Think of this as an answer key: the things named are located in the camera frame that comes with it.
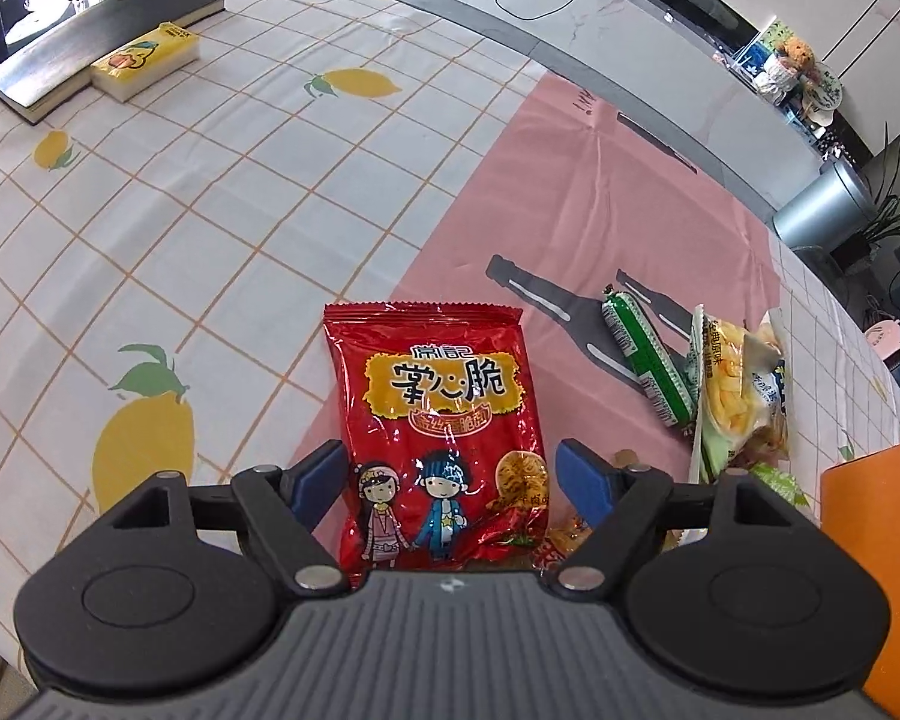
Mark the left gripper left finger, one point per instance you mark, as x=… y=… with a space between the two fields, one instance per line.
x=281 y=508

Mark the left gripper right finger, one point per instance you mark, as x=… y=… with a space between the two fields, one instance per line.
x=622 y=508

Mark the green sausage stick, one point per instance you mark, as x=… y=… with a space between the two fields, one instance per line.
x=648 y=359

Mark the yellow potato chips bag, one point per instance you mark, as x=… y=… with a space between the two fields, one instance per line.
x=740 y=379

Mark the green seaweed snack bag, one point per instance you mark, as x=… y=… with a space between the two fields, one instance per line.
x=782 y=483

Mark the red noodle snack bag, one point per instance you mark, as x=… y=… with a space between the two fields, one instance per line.
x=438 y=414

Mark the beige cracker snack bag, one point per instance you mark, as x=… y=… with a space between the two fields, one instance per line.
x=566 y=538

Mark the orange cardboard box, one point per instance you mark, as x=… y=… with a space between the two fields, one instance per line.
x=860 y=510

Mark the lemon print tablecloth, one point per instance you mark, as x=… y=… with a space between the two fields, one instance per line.
x=164 y=262

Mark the pink table runner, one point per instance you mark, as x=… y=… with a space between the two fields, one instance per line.
x=570 y=201

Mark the grey trash can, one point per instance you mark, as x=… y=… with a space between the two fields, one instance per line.
x=828 y=211

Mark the potted green plant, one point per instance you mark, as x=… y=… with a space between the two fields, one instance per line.
x=882 y=180

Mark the yellow tissue pack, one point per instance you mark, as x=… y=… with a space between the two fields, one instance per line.
x=138 y=65

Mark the teddy bear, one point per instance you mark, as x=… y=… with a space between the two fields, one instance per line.
x=797 y=61

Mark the black book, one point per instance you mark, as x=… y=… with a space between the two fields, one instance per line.
x=56 y=66

